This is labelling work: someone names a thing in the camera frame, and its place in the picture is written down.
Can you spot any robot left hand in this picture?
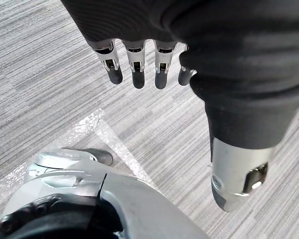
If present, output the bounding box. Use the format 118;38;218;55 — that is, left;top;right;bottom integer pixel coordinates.
60;0;299;213

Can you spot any clear tape strip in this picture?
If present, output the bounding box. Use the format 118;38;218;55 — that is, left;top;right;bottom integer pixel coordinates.
0;108;160;197

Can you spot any dark robot foot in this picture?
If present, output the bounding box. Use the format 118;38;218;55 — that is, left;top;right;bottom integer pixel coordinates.
62;147;114;166

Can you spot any silver robot leg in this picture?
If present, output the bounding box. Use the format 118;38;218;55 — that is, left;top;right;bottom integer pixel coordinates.
0;148;211;239

